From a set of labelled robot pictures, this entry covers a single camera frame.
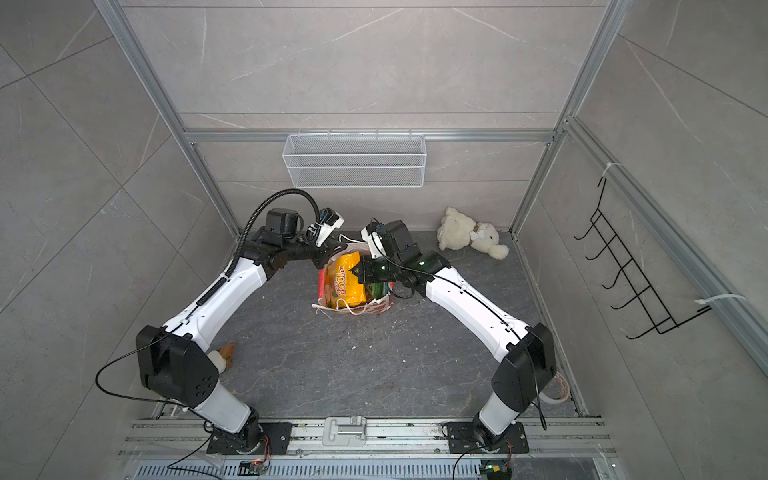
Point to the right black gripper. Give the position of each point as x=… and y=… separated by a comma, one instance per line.
x=366, y=276

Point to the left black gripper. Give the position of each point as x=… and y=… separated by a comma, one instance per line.
x=325, y=250

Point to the red white paper gift bag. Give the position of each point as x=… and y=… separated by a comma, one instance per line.
x=375, y=307

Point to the yellow snack bag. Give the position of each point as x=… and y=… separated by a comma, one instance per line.
x=342, y=288

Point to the green snack bag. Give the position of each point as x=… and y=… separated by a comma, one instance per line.
x=376, y=291

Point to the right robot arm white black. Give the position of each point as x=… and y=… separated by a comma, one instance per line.
x=525, y=353

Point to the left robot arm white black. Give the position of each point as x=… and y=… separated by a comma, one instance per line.
x=173, y=359

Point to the white plush teddy bear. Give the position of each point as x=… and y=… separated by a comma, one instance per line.
x=458, y=231

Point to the brown white plush dog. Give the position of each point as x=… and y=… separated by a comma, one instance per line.
x=222, y=358

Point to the masking tape roll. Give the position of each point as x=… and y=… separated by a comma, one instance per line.
x=563, y=394

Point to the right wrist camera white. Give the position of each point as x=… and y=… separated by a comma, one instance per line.
x=371, y=237

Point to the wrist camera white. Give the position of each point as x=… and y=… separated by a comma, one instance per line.
x=371, y=237
x=319, y=231

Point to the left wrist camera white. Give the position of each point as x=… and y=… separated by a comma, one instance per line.
x=319, y=231

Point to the white wire mesh basket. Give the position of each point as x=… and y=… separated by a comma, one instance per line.
x=364, y=160

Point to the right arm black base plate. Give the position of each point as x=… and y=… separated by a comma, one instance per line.
x=472, y=437

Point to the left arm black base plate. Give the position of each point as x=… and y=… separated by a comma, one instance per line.
x=276, y=438

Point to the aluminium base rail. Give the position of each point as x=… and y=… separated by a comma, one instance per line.
x=370, y=448

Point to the black wire hook rack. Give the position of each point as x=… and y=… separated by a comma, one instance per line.
x=629, y=271

